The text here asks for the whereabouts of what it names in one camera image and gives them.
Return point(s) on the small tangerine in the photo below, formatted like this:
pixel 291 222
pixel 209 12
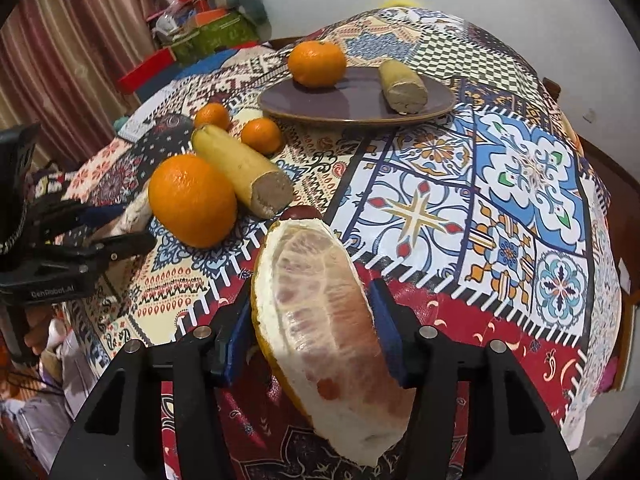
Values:
pixel 261 135
pixel 212 116

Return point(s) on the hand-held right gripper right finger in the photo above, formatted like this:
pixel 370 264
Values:
pixel 385 332

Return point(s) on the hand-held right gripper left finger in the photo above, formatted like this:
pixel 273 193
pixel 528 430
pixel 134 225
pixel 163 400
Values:
pixel 237 332

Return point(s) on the large orange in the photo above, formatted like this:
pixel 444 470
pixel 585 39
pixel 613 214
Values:
pixel 192 200

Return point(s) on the long cut banana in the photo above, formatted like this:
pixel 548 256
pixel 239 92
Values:
pixel 235 165

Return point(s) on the red jujube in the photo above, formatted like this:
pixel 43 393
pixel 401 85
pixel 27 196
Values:
pixel 300 213

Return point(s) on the medium tangerine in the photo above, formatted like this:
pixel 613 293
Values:
pixel 316 62

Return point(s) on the patchwork printed tablecloth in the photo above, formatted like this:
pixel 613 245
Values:
pixel 500 185

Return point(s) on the striped brown curtain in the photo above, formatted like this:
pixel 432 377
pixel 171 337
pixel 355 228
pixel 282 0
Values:
pixel 65 50

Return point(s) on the short cut banana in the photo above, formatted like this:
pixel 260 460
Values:
pixel 400 85

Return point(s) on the brown oval plate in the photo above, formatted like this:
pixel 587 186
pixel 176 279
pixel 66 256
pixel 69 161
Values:
pixel 345 100

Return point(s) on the yellow curved object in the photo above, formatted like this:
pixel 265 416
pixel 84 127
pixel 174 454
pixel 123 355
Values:
pixel 397 1

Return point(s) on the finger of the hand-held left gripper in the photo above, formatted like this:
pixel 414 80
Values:
pixel 100 214
pixel 125 247

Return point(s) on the red flat box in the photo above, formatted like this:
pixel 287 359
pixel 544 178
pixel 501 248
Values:
pixel 150 67

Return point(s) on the orange box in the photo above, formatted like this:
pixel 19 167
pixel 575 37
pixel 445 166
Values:
pixel 212 16

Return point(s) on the peeled pomelo piece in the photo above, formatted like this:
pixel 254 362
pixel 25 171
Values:
pixel 320 310

